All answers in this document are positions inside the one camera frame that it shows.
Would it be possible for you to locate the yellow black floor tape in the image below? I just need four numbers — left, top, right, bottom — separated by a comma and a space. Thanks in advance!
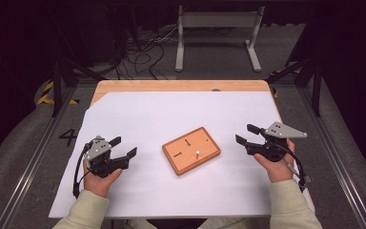
268, 68, 303, 99
37, 80, 80, 106

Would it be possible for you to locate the person's left hand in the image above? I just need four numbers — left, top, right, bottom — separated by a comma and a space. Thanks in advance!
82, 158, 124, 198

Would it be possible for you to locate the person's right hand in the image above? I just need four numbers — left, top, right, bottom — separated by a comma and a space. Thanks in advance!
254, 138, 296, 184

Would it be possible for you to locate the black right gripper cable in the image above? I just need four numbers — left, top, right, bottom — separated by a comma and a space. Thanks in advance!
275, 142, 313, 194

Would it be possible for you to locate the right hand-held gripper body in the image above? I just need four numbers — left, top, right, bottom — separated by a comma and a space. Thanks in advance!
245, 121, 308, 162

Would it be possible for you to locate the tangle of black floor cables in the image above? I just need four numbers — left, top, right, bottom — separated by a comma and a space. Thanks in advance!
115, 30, 179, 80

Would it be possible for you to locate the white paper sheet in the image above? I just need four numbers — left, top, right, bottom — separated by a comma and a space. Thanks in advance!
48, 91, 315, 219

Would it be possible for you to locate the aluminium floor rail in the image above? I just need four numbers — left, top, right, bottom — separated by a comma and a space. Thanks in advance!
298, 85, 366, 229
0, 85, 77, 229

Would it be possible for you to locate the black metal frame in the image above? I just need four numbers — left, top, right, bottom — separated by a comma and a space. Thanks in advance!
268, 56, 324, 117
49, 47, 109, 117

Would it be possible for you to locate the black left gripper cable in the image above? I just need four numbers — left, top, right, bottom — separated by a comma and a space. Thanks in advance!
71, 142, 92, 199

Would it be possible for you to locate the white metal stand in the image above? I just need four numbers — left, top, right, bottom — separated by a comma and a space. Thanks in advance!
174, 4, 266, 73

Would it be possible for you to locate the wooden tray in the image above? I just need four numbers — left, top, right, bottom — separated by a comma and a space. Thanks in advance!
161, 126, 222, 177

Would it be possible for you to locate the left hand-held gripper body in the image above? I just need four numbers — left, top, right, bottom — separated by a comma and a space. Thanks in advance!
85, 135, 132, 178

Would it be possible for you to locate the person's torso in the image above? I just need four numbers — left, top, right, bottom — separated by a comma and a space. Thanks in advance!
123, 217, 249, 229

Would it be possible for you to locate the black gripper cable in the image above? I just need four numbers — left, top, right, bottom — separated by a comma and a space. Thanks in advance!
275, 142, 313, 194
71, 142, 92, 199

